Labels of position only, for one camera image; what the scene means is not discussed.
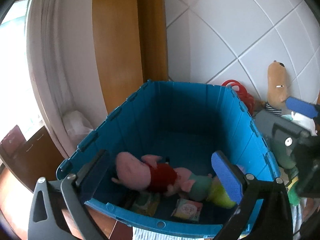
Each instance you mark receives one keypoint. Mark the green and orange box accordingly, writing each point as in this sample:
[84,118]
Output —
[146,203]

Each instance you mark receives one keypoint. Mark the blue plastic crate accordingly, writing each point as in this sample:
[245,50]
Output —
[175,110]

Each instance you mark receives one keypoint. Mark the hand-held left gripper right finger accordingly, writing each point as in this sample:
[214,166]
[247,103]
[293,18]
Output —
[228,175]

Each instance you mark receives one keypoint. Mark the pink pig plush red dress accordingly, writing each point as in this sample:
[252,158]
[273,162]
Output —
[132,172]

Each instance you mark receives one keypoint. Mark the red plastic toy case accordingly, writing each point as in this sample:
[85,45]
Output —
[246,97]

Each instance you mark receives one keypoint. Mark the brown plush animal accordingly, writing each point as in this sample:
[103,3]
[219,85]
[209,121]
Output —
[276,85]

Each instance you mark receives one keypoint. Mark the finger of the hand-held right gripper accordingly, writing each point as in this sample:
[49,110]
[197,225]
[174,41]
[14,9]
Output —
[272,125]
[300,106]

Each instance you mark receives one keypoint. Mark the lime green plush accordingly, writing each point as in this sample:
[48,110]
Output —
[220,195]

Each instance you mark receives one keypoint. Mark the pink pig plush teal outfit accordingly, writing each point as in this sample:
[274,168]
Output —
[200,187]

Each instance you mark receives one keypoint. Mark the white curtain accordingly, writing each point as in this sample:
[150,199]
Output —
[50,55]

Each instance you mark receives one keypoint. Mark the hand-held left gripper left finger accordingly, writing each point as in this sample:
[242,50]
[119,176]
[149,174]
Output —
[93,172]

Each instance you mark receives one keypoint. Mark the pale tissue packet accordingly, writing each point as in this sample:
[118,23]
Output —
[187,210]

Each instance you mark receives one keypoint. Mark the window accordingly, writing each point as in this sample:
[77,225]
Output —
[15,67]

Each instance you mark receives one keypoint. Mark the dark wooden cabinet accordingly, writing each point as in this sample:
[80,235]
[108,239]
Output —
[30,160]

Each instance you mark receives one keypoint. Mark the wooden door frame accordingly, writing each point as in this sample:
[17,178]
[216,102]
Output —
[117,42]

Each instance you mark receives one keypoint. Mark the maroon box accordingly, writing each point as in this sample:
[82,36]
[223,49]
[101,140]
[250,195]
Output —
[13,138]

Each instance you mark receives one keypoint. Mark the white plush cow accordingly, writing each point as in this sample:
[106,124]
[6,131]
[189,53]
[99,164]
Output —
[306,123]

